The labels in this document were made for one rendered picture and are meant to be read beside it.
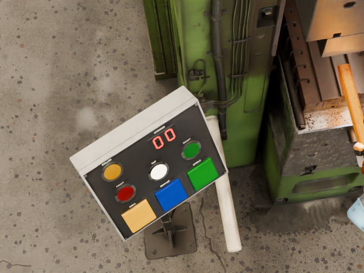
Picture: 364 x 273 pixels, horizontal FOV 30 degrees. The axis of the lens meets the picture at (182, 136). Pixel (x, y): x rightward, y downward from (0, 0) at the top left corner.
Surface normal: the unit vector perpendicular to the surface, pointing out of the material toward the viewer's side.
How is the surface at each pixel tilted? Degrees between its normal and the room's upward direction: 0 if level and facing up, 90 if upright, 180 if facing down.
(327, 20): 90
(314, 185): 0
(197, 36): 90
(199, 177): 60
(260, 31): 90
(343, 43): 90
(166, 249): 0
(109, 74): 0
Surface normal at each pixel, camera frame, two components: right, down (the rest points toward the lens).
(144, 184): 0.46, 0.50
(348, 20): 0.15, 0.93
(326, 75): -0.04, -0.33
